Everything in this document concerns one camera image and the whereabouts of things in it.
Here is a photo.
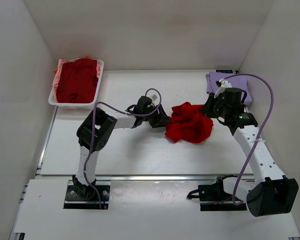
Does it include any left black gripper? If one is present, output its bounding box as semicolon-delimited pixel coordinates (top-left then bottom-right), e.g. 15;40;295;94
142;104;172;129

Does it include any small dark device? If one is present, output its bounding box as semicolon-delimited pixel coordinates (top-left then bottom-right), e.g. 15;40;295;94
215;69;236;74

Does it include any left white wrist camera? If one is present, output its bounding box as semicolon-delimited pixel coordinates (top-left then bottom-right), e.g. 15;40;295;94
149;94;158;102

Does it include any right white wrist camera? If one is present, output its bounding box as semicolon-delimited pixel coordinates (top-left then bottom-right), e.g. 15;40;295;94
214;78;232;99

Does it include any bright red t shirt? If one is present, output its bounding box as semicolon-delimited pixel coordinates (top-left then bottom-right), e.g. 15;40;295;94
165;102;214;144

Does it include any white plastic basket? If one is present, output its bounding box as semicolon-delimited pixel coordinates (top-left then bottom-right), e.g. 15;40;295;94
47;58;105;111

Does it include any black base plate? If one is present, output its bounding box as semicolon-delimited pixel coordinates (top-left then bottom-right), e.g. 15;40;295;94
63;180;111;210
186;175;247;212

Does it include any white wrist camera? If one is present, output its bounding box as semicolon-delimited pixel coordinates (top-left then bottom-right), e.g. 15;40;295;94
214;78;232;99
149;94;158;102

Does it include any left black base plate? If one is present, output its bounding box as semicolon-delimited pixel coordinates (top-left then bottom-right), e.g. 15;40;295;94
63;180;111;210

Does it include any folded lavender t shirt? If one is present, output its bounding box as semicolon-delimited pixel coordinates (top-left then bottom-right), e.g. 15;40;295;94
205;71;253;105

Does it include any dark red shirt in basket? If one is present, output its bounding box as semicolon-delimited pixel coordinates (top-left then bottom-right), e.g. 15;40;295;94
55;58;100;104

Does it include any silver aluminium rail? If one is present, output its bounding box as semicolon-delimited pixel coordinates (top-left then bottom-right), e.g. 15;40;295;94
34;174;254;181

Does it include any pink shirt in basket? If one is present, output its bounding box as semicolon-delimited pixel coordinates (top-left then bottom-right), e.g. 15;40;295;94
52;58;76;92

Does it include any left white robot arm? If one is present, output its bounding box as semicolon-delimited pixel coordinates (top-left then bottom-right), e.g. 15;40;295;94
72;95;172;201

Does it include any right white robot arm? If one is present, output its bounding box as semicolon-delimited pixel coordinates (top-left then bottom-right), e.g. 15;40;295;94
187;87;299;217

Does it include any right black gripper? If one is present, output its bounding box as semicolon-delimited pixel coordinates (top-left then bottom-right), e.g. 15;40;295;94
199;93;230;119

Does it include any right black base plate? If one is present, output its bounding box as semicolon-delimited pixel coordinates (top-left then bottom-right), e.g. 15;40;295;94
186;175;247;212

